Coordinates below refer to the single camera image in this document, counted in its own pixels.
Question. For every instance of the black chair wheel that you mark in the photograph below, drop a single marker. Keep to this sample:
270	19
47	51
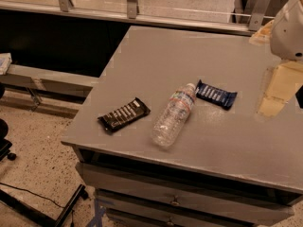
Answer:
11	156

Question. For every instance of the blue snack bar wrapper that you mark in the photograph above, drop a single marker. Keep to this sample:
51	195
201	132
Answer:
216	96

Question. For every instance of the grey drawer cabinet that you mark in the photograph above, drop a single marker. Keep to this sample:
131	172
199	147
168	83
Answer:
226	169

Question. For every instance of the grey metal bench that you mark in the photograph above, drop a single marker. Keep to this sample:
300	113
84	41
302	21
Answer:
53	84

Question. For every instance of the clear plastic water bottle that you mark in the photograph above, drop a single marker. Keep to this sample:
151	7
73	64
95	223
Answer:
172	119

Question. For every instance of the black snack bar wrapper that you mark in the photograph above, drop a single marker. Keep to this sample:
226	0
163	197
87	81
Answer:
124	116

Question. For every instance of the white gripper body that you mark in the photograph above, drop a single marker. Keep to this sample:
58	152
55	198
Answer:
289	32

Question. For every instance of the white box on bench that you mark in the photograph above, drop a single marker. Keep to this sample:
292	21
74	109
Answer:
5	61

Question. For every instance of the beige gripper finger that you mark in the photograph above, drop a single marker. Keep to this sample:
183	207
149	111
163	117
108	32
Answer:
286	80
263	35

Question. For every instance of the metal railing frame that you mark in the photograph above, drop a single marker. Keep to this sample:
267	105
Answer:
232	16

